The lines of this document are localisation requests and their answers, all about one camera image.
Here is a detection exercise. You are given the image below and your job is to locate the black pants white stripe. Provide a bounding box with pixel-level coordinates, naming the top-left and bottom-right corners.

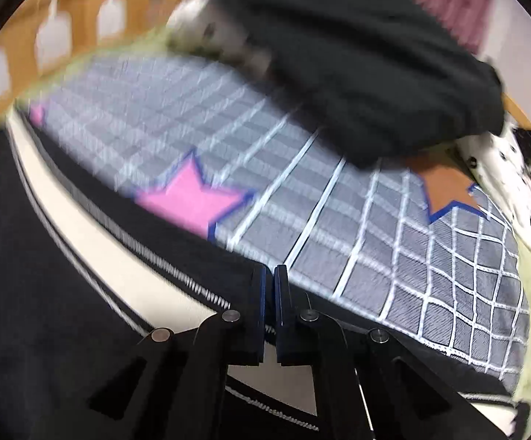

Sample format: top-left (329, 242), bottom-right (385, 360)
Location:
top-left (0, 113), bottom-right (530, 439)

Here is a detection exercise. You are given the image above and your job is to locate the grey grid star blanket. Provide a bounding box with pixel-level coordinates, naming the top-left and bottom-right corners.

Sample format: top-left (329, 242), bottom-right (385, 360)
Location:
top-left (27, 55), bottom-right (529, 389)

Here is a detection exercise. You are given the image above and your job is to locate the white flower print quilt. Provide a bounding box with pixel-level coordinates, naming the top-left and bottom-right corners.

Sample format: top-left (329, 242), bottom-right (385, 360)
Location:
top-left (457, 122), bottom-right (531, 250)

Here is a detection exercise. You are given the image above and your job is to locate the black garment pile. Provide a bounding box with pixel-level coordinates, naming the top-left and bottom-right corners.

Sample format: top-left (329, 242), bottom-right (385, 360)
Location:
top-left (216, 0), bottom-right (504, 166)

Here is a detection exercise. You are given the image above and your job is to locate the white flower print bolster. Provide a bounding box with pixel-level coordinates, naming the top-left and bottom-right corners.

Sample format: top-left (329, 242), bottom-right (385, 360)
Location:
top-left (166, 0), bottom-right (271, 77)

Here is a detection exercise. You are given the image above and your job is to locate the wooden bed frame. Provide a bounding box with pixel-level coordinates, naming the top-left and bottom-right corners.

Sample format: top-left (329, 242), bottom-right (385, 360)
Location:
top-left (0, 0), bottom-right (230, 125)

